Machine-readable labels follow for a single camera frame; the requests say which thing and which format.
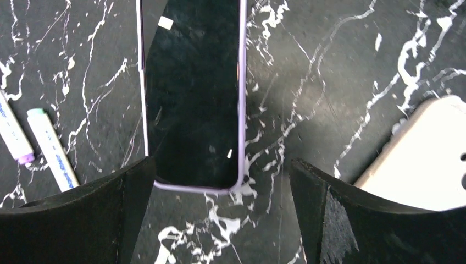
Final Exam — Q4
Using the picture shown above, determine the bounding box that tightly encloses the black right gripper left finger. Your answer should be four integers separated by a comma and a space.
1, 157, 156, 263

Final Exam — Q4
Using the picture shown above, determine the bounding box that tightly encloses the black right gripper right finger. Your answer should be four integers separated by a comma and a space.
289, 158, 465, 263

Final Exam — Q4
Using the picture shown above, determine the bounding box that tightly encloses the phone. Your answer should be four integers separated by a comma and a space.
136, 1, 248, 194
355, 95, 465, 211

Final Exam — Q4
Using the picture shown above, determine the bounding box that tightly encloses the green capped marker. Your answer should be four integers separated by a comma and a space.
27, 108, 80, 192

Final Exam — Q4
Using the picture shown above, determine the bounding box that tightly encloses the purple capped marker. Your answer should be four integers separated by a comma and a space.
1, 90, 35, 165

